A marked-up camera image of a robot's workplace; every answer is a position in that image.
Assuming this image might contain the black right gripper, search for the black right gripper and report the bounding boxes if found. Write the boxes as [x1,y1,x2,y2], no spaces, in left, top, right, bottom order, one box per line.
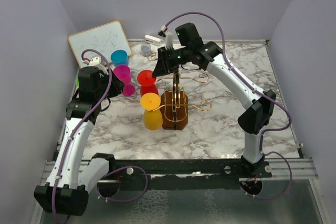
[151,46,190,78]

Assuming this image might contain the red wine glass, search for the red wine glass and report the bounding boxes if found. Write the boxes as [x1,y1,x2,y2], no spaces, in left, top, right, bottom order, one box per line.
[137,70,159,96]

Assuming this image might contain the pink wine glass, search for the pink wine glass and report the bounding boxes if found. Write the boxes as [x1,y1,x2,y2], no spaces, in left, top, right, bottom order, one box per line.
[113,65,135,97]

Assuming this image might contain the blue wine glass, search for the blue wine glass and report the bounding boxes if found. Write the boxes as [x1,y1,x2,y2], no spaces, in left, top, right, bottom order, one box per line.
[110,49,129,67]

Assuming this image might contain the yellow wine glass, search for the yellow wine glass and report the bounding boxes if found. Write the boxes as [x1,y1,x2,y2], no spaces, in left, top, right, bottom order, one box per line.
[140,93,163,131]

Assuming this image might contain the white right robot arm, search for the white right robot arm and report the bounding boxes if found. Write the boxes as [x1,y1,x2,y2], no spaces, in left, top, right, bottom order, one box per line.
[152,23,276,177]

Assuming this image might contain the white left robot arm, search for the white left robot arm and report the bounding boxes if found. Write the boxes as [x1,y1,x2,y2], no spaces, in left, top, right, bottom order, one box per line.
[34,67,124,216]

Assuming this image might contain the wooden rack base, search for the wooden rack base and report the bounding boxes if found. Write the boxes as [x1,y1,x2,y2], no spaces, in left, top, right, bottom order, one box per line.
[160,90,188,131]

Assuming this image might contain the white eraser box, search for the white eraser box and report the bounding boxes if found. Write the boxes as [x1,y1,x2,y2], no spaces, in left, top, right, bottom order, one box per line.
[144,35,162,46]

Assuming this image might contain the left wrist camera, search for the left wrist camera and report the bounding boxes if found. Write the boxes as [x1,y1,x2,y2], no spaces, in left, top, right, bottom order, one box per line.
[82,56,108,75]

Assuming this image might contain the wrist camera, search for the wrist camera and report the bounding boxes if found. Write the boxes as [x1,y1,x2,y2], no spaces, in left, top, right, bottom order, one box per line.
[82,56,108,75]
[158,25,173,50]

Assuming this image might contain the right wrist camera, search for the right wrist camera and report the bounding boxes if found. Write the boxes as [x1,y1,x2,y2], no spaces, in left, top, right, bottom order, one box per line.
[158,25,173,50]

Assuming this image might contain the gold wire glass rack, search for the gold wire glass rack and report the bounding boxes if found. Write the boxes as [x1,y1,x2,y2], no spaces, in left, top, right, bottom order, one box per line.
[159,72,212,111]

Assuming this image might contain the small whiteboard gold frame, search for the small whiteboard gold frame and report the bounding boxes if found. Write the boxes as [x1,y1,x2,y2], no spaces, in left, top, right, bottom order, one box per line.
[68,20,132,68]

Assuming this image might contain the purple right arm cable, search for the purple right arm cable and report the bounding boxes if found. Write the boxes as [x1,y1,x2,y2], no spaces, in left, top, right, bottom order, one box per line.
[164,11,293,200]

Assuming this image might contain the black mounting rail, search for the black mounting rail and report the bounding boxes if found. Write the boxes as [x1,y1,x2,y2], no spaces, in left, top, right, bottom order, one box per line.
[96,153,272,191]

